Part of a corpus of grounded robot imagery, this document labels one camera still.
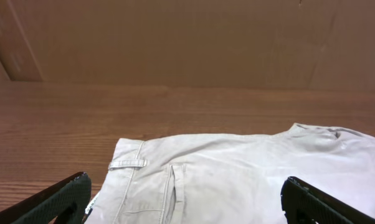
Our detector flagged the beige shorts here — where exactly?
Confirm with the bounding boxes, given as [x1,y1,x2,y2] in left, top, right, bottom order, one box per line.
[87,124,375,223]

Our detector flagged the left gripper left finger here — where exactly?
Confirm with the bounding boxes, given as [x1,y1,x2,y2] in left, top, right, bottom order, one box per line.
[0,172,92,224]

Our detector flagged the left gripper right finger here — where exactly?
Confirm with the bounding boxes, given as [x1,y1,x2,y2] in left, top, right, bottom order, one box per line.
[280,176,375,224]

